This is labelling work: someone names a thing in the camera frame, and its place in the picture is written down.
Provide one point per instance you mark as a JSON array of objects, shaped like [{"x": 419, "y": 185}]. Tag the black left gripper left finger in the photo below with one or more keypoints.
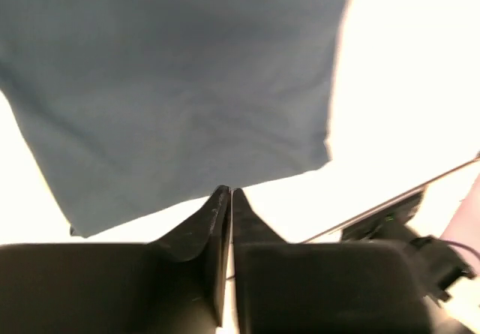
[{"x": 174, "y": 284}]

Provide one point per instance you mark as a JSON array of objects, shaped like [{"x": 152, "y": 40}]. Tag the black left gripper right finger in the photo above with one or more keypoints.
[{"x": 339, "y": 287}]

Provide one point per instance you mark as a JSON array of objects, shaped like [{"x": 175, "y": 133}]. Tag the teal blue t shirt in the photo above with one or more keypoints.
[{"x": 132, "y": 106}]

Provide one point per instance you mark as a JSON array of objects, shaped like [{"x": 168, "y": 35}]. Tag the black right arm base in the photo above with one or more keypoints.
[{"x": 437, "y": 265}]

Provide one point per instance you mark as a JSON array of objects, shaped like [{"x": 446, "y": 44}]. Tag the metal front table rail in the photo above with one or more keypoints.
[{"x": 402, "y": 206}]

